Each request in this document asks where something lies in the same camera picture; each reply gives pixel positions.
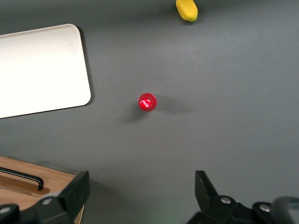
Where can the wooden drawer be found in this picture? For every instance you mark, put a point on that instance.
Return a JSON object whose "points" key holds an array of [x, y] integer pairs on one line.
{"points": [[14, 199], [56, 179]]}

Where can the red round glossy object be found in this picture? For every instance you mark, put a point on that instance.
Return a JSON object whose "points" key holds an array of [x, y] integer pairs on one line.
{"points": [[147, 102]]}

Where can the yellow lemon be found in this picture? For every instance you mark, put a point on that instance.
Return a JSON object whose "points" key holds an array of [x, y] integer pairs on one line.
{"points": [[187, 10]]}

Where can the wooden drawer cabinet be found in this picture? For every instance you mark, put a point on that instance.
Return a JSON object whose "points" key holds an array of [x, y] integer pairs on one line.
{"points": [[80, 215]]}

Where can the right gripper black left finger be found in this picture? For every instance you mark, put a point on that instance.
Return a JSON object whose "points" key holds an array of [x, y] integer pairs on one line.
{"points": [[70, 196]]}

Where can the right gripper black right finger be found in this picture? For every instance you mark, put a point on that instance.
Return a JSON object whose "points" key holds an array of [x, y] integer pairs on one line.
{"points": [[210, 205]]}

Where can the beige rectangular plastic tray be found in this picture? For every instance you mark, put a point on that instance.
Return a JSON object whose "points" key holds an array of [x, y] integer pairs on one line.
{"points": [[39, 70]]}

